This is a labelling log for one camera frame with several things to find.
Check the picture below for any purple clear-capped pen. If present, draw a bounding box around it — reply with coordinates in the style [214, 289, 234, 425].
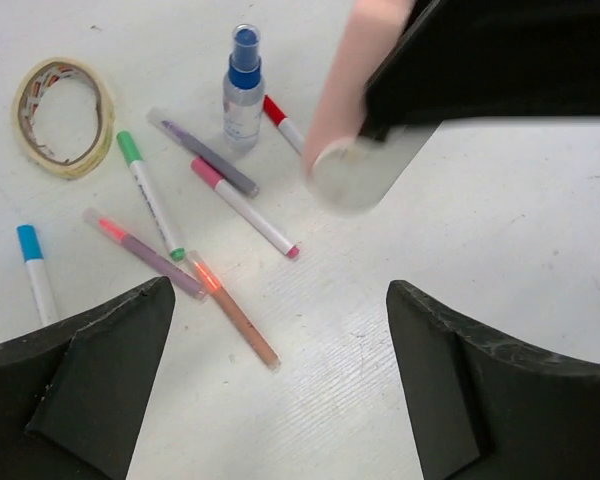
[146, 108, 259, 198]

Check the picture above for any green-capped white marker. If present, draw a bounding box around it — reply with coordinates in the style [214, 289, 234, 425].
[116, 130, 186, 262]

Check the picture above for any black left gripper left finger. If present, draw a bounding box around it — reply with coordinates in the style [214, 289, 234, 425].
[0, 277, 175, 479]

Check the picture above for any red-capped white marker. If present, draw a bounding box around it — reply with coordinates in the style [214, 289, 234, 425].
[263, 95, 305, 155]

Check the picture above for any small blue-capped spray bottle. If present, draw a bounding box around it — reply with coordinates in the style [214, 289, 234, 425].
[223, 24, 265, 153]

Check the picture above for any pink and white eraser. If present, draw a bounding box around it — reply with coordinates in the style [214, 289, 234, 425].
[302, 0, 438, 214]

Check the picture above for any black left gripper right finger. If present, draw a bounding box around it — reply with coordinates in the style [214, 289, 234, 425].
[386, 281, 600, 479]

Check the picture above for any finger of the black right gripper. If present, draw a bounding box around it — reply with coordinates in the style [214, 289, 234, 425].
[360, 0, 600, 141]

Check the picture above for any pink-tipped purple pen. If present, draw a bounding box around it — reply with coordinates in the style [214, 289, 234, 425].
[83, 208, 206, 300]

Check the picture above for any beige masking tape roll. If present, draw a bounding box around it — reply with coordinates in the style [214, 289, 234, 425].
[11, 57, 115, 180]

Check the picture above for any blue-capped white marker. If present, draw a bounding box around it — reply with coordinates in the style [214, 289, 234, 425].
[16, 224, 59, 326]

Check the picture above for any pink-capped white marker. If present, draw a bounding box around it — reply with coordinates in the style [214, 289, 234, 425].
[191, 157, 300, 259]

